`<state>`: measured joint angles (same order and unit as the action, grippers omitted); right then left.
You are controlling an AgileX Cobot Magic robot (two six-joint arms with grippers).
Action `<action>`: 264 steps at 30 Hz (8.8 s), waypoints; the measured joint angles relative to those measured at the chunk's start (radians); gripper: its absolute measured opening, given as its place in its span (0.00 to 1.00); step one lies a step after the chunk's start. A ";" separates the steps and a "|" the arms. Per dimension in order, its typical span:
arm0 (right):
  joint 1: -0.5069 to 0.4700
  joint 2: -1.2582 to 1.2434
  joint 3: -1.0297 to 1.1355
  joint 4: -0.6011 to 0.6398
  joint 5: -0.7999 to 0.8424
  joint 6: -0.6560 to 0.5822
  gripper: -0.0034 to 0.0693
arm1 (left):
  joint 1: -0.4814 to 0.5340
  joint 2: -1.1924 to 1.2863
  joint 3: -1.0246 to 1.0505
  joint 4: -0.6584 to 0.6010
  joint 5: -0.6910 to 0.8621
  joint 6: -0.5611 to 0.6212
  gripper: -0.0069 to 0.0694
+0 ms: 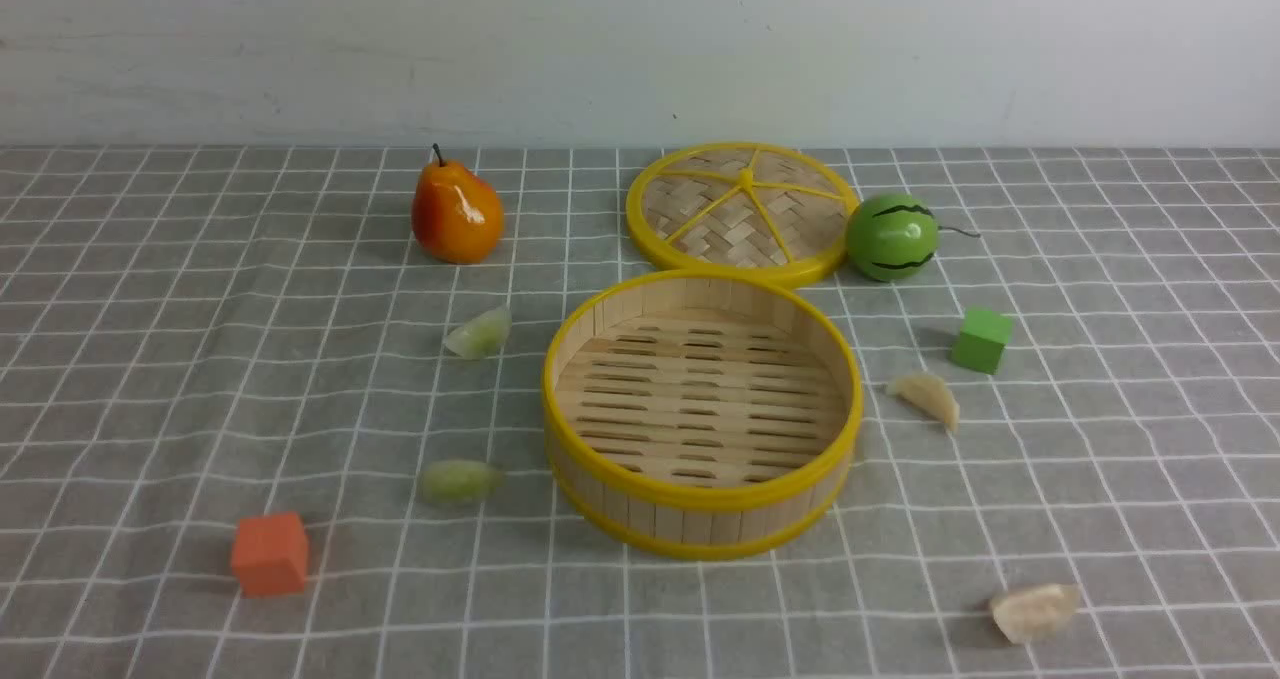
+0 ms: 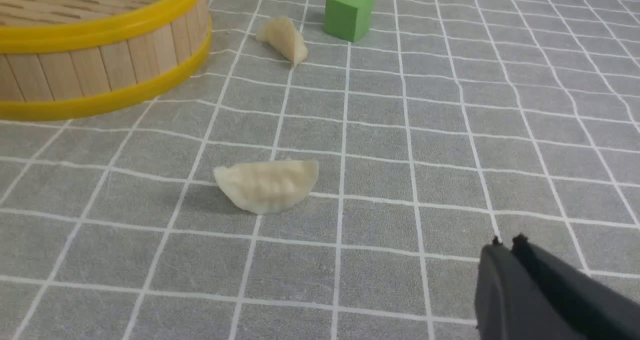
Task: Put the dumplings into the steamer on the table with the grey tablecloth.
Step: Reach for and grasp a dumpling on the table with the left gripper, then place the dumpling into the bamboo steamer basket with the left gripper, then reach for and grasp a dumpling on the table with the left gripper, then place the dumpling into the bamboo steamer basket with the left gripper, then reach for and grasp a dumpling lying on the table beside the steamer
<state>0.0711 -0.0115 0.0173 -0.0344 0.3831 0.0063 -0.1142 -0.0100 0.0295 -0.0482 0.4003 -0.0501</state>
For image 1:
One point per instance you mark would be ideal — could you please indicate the orange toy pear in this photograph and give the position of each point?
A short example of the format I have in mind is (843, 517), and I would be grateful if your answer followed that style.
(455, 216)

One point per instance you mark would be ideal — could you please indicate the bamboo steamer tray yellow rim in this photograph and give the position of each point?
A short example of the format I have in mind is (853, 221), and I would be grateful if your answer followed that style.
(700, 415)

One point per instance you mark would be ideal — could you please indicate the yellow woven steamer lid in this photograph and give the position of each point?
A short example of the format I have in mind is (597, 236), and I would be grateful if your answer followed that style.
(748, 208)

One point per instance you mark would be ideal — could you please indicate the green wooden cube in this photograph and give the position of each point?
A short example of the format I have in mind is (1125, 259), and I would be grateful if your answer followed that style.
(982, 339)

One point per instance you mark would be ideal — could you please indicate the orange wooden cube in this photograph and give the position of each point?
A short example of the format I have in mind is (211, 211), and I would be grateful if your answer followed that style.
(270, 554)

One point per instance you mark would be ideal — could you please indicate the grey checked tablecloth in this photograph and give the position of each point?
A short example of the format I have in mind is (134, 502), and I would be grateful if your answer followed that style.
(194, 335)

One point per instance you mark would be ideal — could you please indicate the green toy watermelon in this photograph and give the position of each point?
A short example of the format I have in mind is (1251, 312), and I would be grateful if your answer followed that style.
(892, 236)

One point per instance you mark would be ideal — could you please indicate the white dumpling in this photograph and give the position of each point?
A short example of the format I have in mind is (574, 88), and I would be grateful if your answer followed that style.
(1034, 612)
(928, 393)

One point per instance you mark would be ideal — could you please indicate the green dumpling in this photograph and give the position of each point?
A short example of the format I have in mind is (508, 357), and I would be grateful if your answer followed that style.
(452, 482)
(481, 336)

